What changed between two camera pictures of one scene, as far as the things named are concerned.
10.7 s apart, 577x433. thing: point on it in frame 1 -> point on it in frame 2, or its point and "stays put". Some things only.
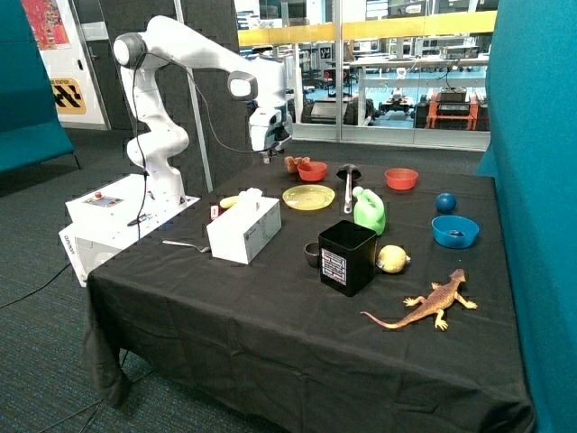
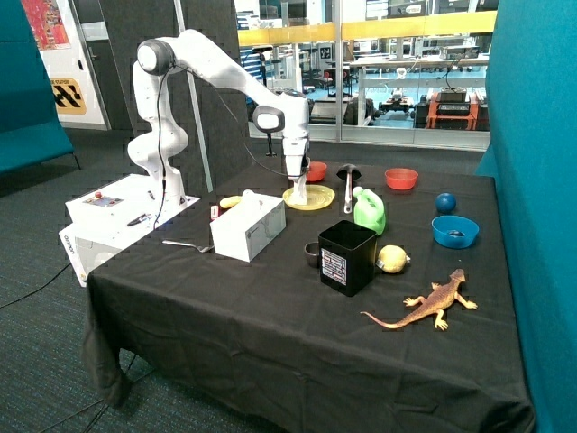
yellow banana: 228,201 stays put
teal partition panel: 532,153 stays put
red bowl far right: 401,179 stays put
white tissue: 249,200 -> 299,191
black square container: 347,257 stays put
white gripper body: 269,126 -> 295,140
